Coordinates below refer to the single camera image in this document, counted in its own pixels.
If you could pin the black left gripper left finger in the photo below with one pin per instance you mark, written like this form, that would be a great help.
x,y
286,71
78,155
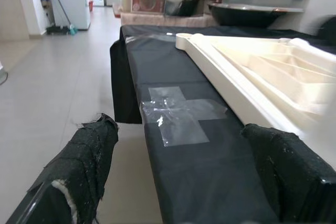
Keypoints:
x,y
73,171

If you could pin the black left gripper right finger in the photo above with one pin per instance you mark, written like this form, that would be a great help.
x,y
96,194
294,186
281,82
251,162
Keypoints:
x,y
291,174

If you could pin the white plastic children table top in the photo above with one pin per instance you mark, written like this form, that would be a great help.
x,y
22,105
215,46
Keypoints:
x,y
249,95

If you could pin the black tablecloth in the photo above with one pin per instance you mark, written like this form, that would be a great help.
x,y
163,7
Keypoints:
x,y
197,182

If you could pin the clear tape cross patch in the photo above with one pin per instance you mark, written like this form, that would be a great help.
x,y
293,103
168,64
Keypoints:
x,y
178,124

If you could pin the floor mop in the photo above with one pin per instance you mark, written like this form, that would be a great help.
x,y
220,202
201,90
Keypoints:
x,y
59,30

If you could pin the clear tape strip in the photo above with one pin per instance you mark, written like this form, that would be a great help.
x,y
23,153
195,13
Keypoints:
x,y
147,39

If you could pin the black wok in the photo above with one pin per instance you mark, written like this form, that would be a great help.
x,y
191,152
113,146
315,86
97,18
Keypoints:
x,y
241,16

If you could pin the white appliance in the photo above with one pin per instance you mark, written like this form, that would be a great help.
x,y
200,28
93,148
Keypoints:
x,y
71,6

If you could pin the beige cloth covered bench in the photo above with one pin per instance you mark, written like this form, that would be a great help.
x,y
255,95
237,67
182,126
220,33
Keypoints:
x,y
157,19

